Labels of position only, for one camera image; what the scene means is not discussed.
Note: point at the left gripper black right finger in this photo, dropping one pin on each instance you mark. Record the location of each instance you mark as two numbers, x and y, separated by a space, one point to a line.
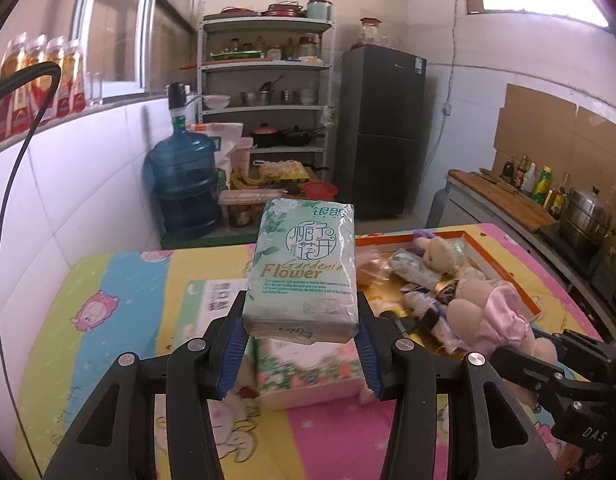
398 369

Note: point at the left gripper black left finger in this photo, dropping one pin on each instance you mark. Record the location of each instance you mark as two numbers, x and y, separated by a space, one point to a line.
203 369

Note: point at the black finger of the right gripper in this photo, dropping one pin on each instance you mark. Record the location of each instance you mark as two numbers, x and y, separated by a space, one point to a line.
539 385

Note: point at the pink dress teddy bear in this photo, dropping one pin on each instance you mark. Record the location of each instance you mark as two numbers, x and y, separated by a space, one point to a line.
486 318

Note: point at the purple dress teddy bear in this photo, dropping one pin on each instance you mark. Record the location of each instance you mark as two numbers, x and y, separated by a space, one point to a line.
446 257

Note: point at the green gardenia tissue pack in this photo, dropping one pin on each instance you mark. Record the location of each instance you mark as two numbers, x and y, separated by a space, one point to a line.
302 285

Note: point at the floral tissue pack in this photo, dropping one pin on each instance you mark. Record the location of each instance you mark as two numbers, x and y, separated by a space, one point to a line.
292 375

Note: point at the grey kitchen counter cabinet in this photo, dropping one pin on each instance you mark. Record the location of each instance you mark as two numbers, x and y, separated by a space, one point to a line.
453 205

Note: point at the orange shallow cardboard box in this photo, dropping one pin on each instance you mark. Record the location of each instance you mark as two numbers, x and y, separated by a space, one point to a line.
444 291

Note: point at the colourful cartoon bed sheet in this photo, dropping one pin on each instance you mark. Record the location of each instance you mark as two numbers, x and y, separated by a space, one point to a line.
112 304

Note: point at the steel steamer pot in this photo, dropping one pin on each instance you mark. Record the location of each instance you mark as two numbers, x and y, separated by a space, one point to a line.
585 221

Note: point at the green condiment bottle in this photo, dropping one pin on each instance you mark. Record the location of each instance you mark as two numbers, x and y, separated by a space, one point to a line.
542 187

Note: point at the white condiment bottle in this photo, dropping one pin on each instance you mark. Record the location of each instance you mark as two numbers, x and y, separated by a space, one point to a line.
529 180

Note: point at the red plastic basket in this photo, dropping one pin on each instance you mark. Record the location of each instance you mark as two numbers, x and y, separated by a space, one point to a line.
319 190

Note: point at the blue water jug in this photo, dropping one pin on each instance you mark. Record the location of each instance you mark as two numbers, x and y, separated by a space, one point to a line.
185 181

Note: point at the bananas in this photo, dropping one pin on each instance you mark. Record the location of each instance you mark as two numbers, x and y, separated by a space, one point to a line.
240 180

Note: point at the dark sauce bottle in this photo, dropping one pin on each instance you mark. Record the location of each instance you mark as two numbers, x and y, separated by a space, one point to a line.
508 172

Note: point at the egg tray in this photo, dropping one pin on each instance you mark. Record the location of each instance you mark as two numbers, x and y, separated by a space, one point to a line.
283 170

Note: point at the white green rice bag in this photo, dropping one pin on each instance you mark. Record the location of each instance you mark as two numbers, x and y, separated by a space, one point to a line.
226 136

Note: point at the brown cardboard sheet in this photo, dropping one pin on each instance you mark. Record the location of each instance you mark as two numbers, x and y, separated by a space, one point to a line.
557 133

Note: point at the red lidded pot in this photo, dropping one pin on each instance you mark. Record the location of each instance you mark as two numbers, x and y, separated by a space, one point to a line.
265 136

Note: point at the black wok pan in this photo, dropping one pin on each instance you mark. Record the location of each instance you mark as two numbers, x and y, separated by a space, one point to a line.
301 137

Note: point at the white bowl on shelf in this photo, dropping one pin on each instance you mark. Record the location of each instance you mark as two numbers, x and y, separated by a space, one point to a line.
216 101

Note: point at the black water pump dispenser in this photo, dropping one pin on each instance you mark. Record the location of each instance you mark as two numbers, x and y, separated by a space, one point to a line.
177 97

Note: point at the black refrigerator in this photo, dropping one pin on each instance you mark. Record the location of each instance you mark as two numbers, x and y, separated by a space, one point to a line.
380 141

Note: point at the white metal shelf rack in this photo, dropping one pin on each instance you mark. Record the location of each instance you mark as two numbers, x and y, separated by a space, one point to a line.
278 67

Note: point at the glass jar on fridge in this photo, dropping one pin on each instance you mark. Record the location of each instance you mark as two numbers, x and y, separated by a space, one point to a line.
370 33

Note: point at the teal pot on shelf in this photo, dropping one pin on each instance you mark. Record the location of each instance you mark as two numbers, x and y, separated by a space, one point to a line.
319 10

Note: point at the sliding glass window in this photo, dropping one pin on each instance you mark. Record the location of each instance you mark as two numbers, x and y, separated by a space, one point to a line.
113 36

